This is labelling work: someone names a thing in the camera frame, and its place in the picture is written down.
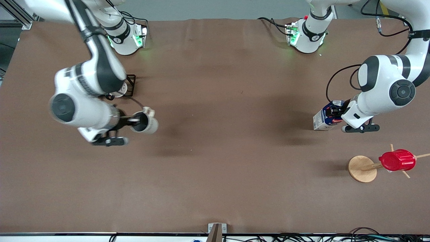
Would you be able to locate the blue white milk carton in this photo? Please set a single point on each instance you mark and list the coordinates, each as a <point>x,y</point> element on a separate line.
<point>320,121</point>

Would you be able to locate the left arm base connector plate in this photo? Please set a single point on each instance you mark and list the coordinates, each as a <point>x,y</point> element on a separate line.
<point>291,33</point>

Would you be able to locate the right arm base connector plate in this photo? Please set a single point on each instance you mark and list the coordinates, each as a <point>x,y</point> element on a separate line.
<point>141,35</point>

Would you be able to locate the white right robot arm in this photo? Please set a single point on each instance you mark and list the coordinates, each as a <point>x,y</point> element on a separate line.
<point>84,101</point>

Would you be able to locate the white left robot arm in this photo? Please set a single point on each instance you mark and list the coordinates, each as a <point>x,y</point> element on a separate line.
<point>386,87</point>

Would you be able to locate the red plastic cup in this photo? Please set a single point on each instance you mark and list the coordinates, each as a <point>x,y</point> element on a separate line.
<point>398,160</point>

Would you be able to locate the white mug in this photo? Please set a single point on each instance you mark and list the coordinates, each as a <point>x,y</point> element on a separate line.
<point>121,90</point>

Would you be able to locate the wooden mug tree stand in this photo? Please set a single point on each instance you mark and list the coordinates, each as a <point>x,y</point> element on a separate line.
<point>361,168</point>

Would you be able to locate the aluminium frame post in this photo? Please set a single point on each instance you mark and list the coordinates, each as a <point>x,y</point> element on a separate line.
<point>20,18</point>

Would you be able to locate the metal bracket with post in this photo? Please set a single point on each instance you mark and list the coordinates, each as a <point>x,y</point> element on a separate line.
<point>215,232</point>

